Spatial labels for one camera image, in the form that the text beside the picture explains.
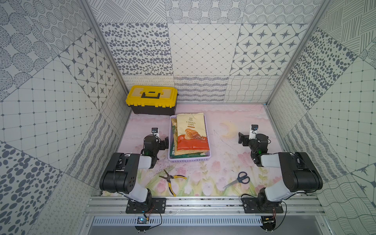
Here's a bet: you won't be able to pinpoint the dark green striped snack bag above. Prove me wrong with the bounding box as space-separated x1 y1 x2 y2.
170 153 207 159

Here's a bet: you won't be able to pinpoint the gold foil chips bag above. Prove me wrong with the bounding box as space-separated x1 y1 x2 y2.
170 118 204 155

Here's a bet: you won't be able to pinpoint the beige red cassava chips bag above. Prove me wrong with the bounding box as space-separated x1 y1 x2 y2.
176 113 210 155

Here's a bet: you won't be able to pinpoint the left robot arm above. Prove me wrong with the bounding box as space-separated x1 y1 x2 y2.
99 134 169 206

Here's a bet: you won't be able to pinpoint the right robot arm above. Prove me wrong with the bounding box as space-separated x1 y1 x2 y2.
239 133 323 208

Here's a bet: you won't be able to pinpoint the lilac plastic basket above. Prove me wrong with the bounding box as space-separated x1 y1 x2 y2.
167 115 211 163

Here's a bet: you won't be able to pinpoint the yellow and black toolbox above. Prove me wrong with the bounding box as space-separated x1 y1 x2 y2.
126 85 178 116

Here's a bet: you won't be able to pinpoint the left small circuit board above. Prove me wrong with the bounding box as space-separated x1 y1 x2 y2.
135 216 151 232

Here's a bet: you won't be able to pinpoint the small circuit board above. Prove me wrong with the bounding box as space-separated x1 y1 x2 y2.
260 216 276 232
135 216 151 232

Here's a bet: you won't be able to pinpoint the right small circuit board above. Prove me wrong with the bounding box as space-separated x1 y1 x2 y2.
260 216 276 232

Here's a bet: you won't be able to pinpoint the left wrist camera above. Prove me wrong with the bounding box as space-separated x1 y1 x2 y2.
151 127 159 138

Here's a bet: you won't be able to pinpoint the blue handled scissors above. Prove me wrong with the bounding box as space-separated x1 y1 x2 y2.
223 171 250 189

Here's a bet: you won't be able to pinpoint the yellow handled pliers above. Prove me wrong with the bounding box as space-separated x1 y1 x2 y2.
158 168 188 197

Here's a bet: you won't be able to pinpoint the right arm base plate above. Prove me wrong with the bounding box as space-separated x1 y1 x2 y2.
241 197 284 214

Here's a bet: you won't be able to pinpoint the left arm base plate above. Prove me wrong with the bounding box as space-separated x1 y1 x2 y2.
125 197 166 214

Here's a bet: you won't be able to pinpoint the aluminium mounting rail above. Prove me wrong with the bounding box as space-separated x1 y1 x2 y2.
84 196 325 216

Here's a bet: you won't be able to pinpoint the white slotted cable duct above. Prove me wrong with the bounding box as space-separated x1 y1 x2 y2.
92 215 262 226

